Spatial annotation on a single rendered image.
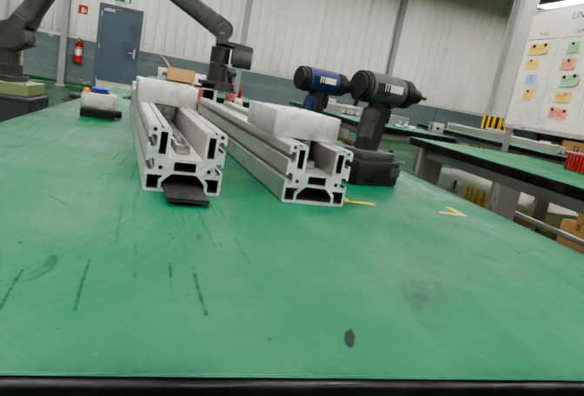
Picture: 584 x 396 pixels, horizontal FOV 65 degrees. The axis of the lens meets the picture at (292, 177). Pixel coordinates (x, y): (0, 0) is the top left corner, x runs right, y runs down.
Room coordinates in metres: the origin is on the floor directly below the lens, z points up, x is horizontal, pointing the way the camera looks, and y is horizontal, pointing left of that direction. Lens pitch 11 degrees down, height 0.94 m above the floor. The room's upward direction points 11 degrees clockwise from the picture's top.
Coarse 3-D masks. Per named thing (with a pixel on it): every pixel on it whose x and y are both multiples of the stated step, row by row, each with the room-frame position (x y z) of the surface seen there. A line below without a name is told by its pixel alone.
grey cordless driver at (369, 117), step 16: (352, 80) 0.90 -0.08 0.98; (368, 80) 0.87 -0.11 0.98; (384, 80) 0.89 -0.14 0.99; (400, 80) 0.93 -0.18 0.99; (352, 96) 0.90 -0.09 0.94; (368, 96) 0.88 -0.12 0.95; (384, 96) 0.89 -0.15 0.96; (400, 96) 0.92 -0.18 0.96; (416, 96) 0.96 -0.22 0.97; (368, 112) 0.90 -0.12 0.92; (384, 112) 0.91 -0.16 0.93; (368, 128) 0.90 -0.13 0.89; (368, 144) 0.90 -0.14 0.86; (352, 160) 0.88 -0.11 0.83; (368, 160) 0.89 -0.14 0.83; (384, 160) 0.91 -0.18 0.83; (352, 176) 0.87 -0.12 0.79; (368, 176) 0.88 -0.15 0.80; (384, 176) 0.91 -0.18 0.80
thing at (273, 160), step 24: (216, 120) 1.11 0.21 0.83; (240, 120) 0.90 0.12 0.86; (240, 144) 0.92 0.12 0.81; (264, 144) 0.74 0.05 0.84; (288, 144) 0.64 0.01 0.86; (312, 144) 0.74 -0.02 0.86; (264, 168) 0.72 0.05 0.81; (288, 168) 0.63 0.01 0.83; (312, 168) 0.69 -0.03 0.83; (336, 168) 0.68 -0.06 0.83; (288, 192) 0.66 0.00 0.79; (312, 192) 0.71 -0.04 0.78; (336, 192) 0.69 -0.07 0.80
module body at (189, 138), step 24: (144, 120) 0.66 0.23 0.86; (168, 120) 0.87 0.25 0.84; (192, 120) 0.72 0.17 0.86; (144, 144) 0.61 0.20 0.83; (168, 144) 0.57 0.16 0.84; (192, 144) 0.68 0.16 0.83; (216, 144) 0.59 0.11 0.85; (144, 168) 0.56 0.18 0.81; (168, 168) 0.57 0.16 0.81; (192, 168) 0.61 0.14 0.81; (216, 168) 0.62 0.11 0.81; (216, 192) 0.60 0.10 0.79
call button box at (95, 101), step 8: (88, 96) 1.11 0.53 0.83; (96, 96) 1.12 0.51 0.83; (104, 96) 1.13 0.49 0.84; (112, 96) 1.13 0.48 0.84; (88, 104) 1.11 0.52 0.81; (96, 104) 1.12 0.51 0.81; (104, 104) 1.13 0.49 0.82; (112, 104) 1.13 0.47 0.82; (80, 112) 1.11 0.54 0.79; (88, 112) 1.11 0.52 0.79; (96, 112) 1.12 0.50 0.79; (104, 112) 1.13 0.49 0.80; (112, 112) 1.13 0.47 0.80; (120, 112) 1.17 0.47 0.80; (112, 120) 1.14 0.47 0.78
